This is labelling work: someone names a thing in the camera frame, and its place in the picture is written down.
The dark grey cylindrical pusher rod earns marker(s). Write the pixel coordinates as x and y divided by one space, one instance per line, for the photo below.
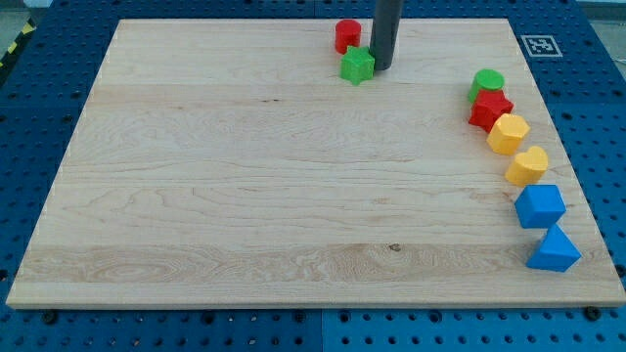
385 26

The green star block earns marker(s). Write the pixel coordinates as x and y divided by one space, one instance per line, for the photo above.
357 65

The green circle block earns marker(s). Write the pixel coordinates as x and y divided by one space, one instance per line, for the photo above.
485 79

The red star block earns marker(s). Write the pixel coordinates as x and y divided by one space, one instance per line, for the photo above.
487 107

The red cylinder block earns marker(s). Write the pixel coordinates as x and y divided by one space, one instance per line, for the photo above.
347 33

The white fiducial marker tag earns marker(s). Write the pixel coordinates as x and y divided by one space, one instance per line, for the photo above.
541 46

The yellow hexagon block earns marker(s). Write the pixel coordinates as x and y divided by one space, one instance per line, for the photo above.
507 134

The yellow heart block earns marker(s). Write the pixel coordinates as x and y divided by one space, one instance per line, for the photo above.
528 167

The light wooden board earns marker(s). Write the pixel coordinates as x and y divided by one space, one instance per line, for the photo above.
225 164

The blue cube block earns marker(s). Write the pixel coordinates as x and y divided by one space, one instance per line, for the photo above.
539 206

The blue triangle block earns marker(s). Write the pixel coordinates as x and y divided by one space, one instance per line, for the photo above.
554 252

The black yellow hazard tape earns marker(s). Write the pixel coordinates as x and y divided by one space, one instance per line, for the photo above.
18 45

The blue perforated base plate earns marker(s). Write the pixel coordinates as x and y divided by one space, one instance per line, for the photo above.
40 104

